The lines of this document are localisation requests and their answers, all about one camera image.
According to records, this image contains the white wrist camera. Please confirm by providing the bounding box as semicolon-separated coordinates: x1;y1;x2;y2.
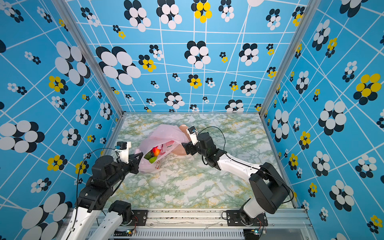
115;141;132;164
187;126;199;146

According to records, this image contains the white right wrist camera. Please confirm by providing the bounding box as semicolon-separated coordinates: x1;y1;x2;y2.
187;126;199;146

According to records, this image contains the pink scalloped fruit bowl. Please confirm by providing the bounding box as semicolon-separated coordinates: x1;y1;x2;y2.
169;124;193;156

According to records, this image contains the aluminium frame post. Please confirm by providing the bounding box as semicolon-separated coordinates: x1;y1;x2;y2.
52;0;124;118
260;0;321;117

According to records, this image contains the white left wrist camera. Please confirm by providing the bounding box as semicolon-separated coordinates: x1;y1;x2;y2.
115;141;132;164

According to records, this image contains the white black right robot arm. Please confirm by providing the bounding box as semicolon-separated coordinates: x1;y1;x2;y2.
183;127;292;226

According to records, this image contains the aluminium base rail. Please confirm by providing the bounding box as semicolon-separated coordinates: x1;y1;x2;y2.
71;207;319;240

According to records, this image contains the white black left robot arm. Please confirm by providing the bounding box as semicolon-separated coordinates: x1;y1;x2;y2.
61;151;148;240

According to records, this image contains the orange yellow mango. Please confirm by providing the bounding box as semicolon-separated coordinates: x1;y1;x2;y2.
151;147;161;157

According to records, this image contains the pink printed plastic bag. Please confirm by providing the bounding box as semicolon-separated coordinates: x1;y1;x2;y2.
135;124;190;173

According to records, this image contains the aluminium frame post right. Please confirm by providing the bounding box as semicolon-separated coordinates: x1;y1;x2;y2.
260;0;321;117

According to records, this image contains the green custard apple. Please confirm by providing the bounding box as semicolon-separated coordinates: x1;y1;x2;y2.
149;157;157;164

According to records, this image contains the aluminium frame post left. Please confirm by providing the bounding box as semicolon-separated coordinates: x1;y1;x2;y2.
52;0;124;118

